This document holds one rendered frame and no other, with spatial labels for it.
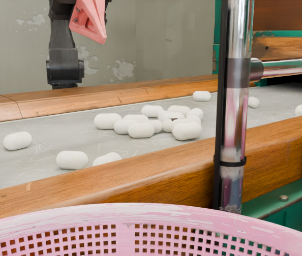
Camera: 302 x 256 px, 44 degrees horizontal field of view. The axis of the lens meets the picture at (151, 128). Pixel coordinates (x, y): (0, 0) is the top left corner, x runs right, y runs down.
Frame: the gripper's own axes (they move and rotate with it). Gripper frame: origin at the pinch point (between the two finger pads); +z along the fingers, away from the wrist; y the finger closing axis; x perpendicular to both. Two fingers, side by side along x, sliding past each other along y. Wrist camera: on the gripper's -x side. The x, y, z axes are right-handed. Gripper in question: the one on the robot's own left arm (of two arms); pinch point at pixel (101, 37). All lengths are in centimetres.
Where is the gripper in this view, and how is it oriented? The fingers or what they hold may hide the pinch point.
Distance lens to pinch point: 61.6
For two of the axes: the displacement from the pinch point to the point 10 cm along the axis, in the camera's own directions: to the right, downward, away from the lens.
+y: 7.9, -1.4, 5.9
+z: 4.7, 7.6, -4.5
